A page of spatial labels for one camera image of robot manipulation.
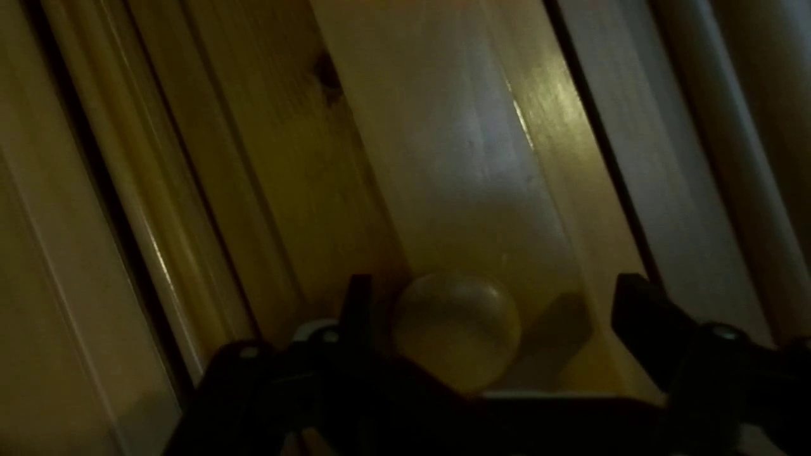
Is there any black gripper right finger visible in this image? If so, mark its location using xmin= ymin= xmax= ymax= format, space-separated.
xmin=610 ymin=274 xmax=811 ymax=456

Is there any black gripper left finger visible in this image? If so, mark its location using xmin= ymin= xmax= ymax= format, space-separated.
xmin=163 ymin=274 xmax=425 ymax=456

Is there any pine wooden dresser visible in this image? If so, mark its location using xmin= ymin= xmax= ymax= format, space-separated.
xmin=0 ymin=0 xmax=811 ymax=456

